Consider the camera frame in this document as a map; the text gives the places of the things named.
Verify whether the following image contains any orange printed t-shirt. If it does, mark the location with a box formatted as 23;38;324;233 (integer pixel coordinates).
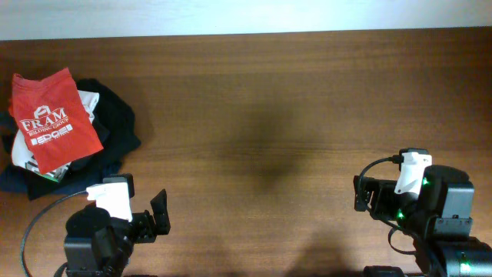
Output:
12;68;103;174

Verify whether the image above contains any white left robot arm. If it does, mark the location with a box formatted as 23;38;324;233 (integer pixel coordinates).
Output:
64;189;171;277

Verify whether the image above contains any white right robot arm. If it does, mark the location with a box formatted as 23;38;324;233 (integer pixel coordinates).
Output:
354;165;491;276

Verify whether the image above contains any navy blue folded garment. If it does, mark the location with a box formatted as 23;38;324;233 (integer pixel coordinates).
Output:
1;112;121;200

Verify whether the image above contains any black folded garment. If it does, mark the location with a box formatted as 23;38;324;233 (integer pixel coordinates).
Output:
2;78;142;201

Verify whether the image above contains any white folded garment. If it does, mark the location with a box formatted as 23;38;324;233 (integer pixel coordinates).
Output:
11;90;100;182

